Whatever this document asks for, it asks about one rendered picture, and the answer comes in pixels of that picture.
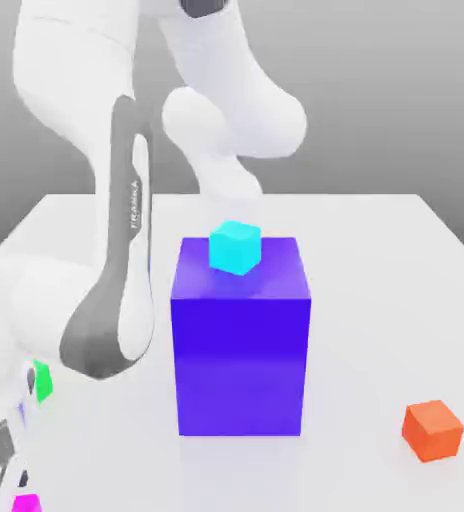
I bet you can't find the small magenta cube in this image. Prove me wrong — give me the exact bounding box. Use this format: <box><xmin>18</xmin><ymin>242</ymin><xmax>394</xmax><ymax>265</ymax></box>
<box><xmin>10</xmin><ymin>493</ymin><xmax>44</xmax><ymax>512</ymax></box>

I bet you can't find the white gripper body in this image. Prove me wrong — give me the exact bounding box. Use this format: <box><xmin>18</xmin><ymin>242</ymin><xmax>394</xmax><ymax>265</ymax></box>
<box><xmin>0</xmin><ymin>457</ymin><xmax>41</xmax><ymax>512</ymax></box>

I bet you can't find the small orange cube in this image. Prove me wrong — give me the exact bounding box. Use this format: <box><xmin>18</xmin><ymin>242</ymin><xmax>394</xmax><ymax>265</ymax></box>
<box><xmin>401</xmin><ymin>399</ymin><xmax>464</xmax><ymax>464</ymax></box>

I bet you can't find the large purple box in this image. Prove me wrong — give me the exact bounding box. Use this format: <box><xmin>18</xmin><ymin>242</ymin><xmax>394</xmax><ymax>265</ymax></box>
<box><xmin>170</xmin><ymin>236</ymin><xmax>312</xmax><ymax>437</ymax></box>

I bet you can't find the small green cube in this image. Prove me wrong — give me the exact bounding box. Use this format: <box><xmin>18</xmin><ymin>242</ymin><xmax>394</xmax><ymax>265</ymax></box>
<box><xmin>32</xmin><ymin>358</ymin><xmax>54</xmax><ymax>404</ymax></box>

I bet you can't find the small cyan cube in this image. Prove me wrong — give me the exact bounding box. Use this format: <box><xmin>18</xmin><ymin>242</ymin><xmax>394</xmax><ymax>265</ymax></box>
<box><xmin>208</xmin><ymin>220</ymin><xmax>262</xmax><ymax>277</ymax></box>

